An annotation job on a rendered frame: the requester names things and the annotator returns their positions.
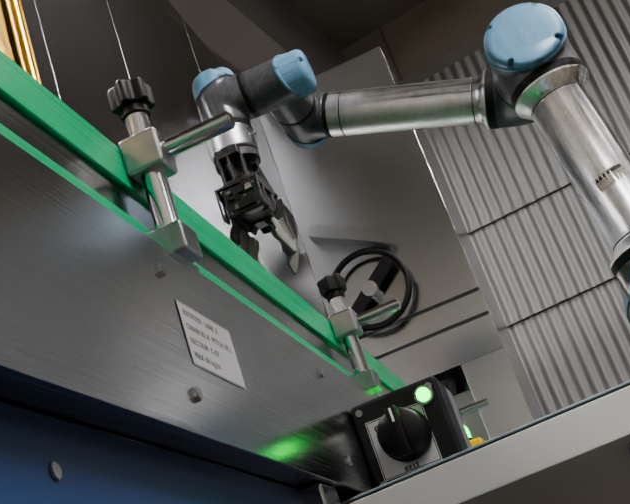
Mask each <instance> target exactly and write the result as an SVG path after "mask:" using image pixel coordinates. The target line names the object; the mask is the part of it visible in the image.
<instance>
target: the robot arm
mask: <svg viewBox="0 0 630 504"><path fill-rule="evenodd" d="M484 55H485V58H486V60H487V62H488V63H489V66H490V69H484V70H483V72H482V73H481V74H480V75H479V76H477V77H469V78H460V79H450V80H441V81H431V82H422V83H412V84H403V85H394V86H384V87H375V88H365V89H356V90H347V91H337V92H329V93H319V94H313V92H315V91H316V90H317V81H316V78H315V75H314V73H313V70H312V68H311V66H310V64H309V62H308V60H307V58H306V56H305V54H304V53H303V52H302V51H301V50H298V49H295V50H292V51H289V52H287V53H284V54H282V55H276V56H274V57H273V58H272V59H270V60H268V61H266V62H263V63H261V64H259V65H257V66H255V67H252V68H250V69H248V70H246V71H244V72H241V73H239V74H235V75H234V73H233V72H232V71H231V70H230V69H228V68H225V67H217V68H216V69H212V68H210V69H207V70H205V71H203V72H201V73H200V74H199V75H198V76H197V77H196V78H195V79H194V81H193V83H192V92H193V96H194V100H195V109H196V111H197V113H198V115H199V118H200V121H201V122H204V121H206V120H208V119H210V118H212V117H214V116H216V115H219V114H221V113H223V112H225V111H227V112H230V113H231V115H232V116H233V118H234V121H235V124H236V126H235V128H234V129H232V130H230V131H228V132H226V133H223V134H221V135H219V136H217V137H215V138H213V139H210V140H208V141H206V143H207V146H208V149H209V153H210V156H211V159H212V162H213V164H214V165H215V167H216V170H217V173H218V174H219V175H220V176H221V178H222V182H223V187H221V188H219V189H217V190H215V191H214V192H215V196H216V199H217V202H218V206H219V209H220V212H221V216H222V219H223V221H224V222H226V223H227V224H228V225H230V224H231V223H232V228H231V231H230V238H231V241H233V242H234V243H235V244H236V245H238V246H239V247H240V248H241V249H242V250H244V251H245V252H246V253H247V254H248V255H250V256H251V257H252V258H253V259H255V260H256V261H257V262H258V263H259V264H260V262H259V260H258V252H259V249H260V247H259V242H258V241H257V240H256V239H254V238H252V237H250V236H249V234H248V232H251V233H252V234H254V235H256V234H257V231H258V230H259V229H260V230H261V231H262V233H263V234H267V233H270V232H271V233H272V235H273V236H274V238H275V239H277V240H278V241H280V243H281V245H282V251H283V252H284V253H285V254H286V255H287V259H288V262H287V263H288V265H289V267H290V268H291V270H292V272H293V274H294V275H295V274H297V273H298V268H299V245H298V234H297V227H296V221H295V218H294V216H293V214H292V212H291V211H290V210H289V209H288V208H287V207H286V205H285V203H284V201H283V200H282V199H279V200H278V198H277V197H278V195H277V194H276V193H274V191H273V189H272V188H271V186H270V184H269V182H268V181H267V179H266V177H265V175H264V174H263V172H262V170H261V168H260V167H259V164H260V162H261V158H260V155H259V152H258V146H257V143H256V140H255V138H254V136H256V135H257V131H256V130H252V126H251V123H250V120H251V119H254V118H257V117H259V116H262V115H264V114H266V113H269V112H270V113H271V114H272V115H273V117H274V118H275V119H276V121H277V122H278V123H279V125H280V126H281V127H282V129H283V131H284V133H285V135H286V136H287V137H288V138H289V139H290V140H291V141H293V142H294V143H295V144H296V145H297V146H299V147H301V148H304V149H313V148H317V147H318V146H320V145H321V144H324V143H325V142H326V140H327V139H328V138H329V137H339V136H350V135H361V134H372V133H383V132H394V131H405V130H416V129H427V128H438V127H449V126H460V125H471V124H483V125H484V126H485V127H487V128H488V129H499V128H508V127H516V126H522V125H527V124H531V123H535V124H536V126H537V127H538V129H539V131H540V132H541V134H542V135H543V137H544V139H545V140H546V142H547V144H548V145H549V147H550V149H551V150H552V152H553V154H554V155H555V157H556V158H557V160H558V162H559V163H560V165H561V167H562V168H563V170H564V172H565V173H566V175H567V177H568V178H569V180H570V181H571V183H572V185H573V186H574V188H575V190H576V191H577V193H578V195H579V196H580V198H581V200H582V201H583V203H584V204H585V206H586V208H587V209H588V211H589V213H590V214H591V216H592V218H593V219H594V221H595V223H596V224H597V226H598V227H599V229H600V231H601V232H602V234H603V236H604V237H605V239H606V241H607V242H608V244H609V246H610V247H611V249H612V250H613V252H614V255H613V258H612V261H611V265H610V269H611V271H612V273H613V274H614V276H615V278H616V280H617V281H618V283H619V285H620V286H621V288H622V290H623V291H624V293H625V295H624V298H623V305H624V308H625V311H626V316H627V319H628V321H629V323H630V155H629V154H628V152H627V151H626V149H625V148H624V146H623V144H622V143H621V141H620V140H619V138H618V137H617V135H616V134H615V132H614V131H613V129H612V127H611V126H610V124H609V123H608V121H607V120H606V118H605V117H604V115H603V114H602V112H601V110H600V109H599V107H598V106H597V104H596V103H595V101H594V100H593V98H592V97H591V95H590V93H589V92H588V90H587V89H586V84H587V81H588V78H589V73H588V70H587V68H586V67H585V65H584V64H583V62H582V61H581V59H580V58H579V56H578V55H577V53H576V51H575V50H574V48H573V47H572V45H571V44H570V42H569V40H568V38H567V29H566V25H565V23H564V21H563V20H562V18H561V16H560V15H559V14H558V13H557V12H556V11H555V10H554V9H553V8H551V7H549V6H547V5H544V4H541V3H538V4H537V3H531V2H529V3H521V4H517V5H514V6H511V7H509V8H507V9H505V10H504V11H502V12H501V13H500V14H498V15H497V16H496V17H495V18H494V19H493V20H492V22H491V23H490V24H489V26H488V28H487V30H486V33H485V36H484ZM221 191H223V192H222V194H221V193H220V192H221ZM220 202H221V203H222V206H223V209H224V212H225V214H224V213H223V210H222V207H221V203H220ZM226 209H227V210H226ZM227 212H228V213H227ZM228 215H229V217H228ZM229 219H230V220H232V221H231V223H230V220H229Z"/></svg>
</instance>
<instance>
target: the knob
mask: <svg viewBox="0 0 630 504"><path fill-rule="evenodd" d="M384 412H385V414H384V415H383V416H382V417H381V419H380V421H379V423H378V426H377V439H378V442H379V444H380V446H381V448H382V449H383V451H384V452H385V453H386V454H387V455H388V456H389V457H391V458H392V459H394V460H397V461H400V462H411V461H414V460H417V459H419V458H420V457H422V456H423V455H424V454H425V453H426V451H427V450H428V448H429V446H430V444H431V440H432V429H431V425H430V423H429V421H428V420H427V418H426V417H425V416H424V415H423V414H422V413H421V412H419V411H417V410H415V409H413V408H408V407H396V406H395V405H391V406H388V407H386V408H384Z"/></svg>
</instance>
